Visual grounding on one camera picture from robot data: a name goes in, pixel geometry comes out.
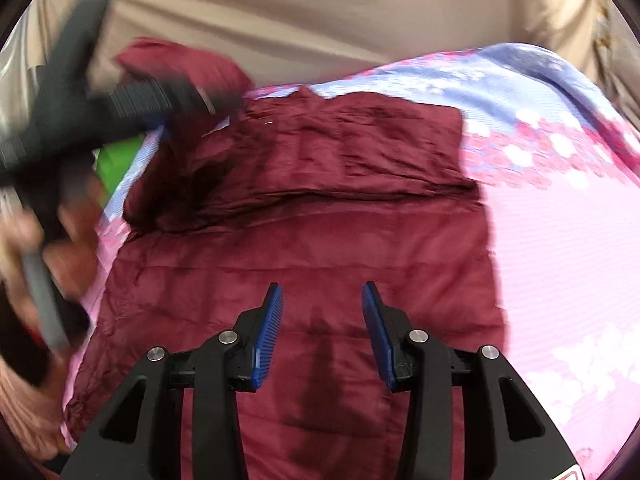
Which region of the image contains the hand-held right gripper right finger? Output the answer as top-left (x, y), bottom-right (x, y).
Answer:
top-left (361, 281), bottom-right (581, 480)

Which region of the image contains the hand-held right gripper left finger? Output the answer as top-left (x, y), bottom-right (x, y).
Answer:
top-left (59, 282), bottom-right (285, 480)

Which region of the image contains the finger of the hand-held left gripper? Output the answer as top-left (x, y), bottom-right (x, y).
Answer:
top-left (102, 79), bottom-right (219, 117)

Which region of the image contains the maroon padded jacket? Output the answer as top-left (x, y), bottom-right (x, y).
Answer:
top-left (62, 37), bottom-right (506, 480)

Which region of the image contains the person's left hand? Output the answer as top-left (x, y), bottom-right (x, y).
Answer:
top-left (0, 175), bottom-right (110, 311)

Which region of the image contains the grey shiny cloth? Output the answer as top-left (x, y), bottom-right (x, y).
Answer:
top-left (0, 25), bottom-right (47, 136)

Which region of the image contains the green object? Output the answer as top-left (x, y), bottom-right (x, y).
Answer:
top-left (95, 137), bottom-right (147, 207)

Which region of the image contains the beige bed sheet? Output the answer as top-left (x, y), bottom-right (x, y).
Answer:
top-left (30, 0), bottom-right (621, 106)

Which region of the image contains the pink and blue floral blanket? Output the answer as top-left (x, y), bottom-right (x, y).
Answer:
top-left (60, 42), bottom-right (640, 480)

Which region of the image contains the beige floral cloth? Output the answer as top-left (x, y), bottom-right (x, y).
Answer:
top-left (592, 0), bottom-right (640, 116)

